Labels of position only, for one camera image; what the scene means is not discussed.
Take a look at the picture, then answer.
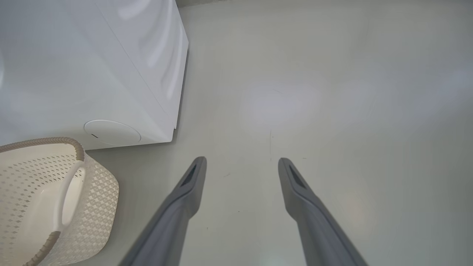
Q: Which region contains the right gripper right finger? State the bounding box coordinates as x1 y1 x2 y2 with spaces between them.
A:
278 158 368 266

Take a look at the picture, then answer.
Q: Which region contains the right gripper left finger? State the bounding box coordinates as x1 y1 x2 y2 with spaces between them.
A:
118 156 208 266

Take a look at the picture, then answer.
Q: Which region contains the cream perforated laundry basket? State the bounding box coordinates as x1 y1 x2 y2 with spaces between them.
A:
0 137 120 266

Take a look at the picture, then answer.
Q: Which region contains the white front-load washing machine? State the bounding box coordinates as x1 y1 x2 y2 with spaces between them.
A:
0 0 190 151

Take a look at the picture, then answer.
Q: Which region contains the round washer filter cover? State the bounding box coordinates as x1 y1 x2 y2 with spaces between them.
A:
84 119 142 146

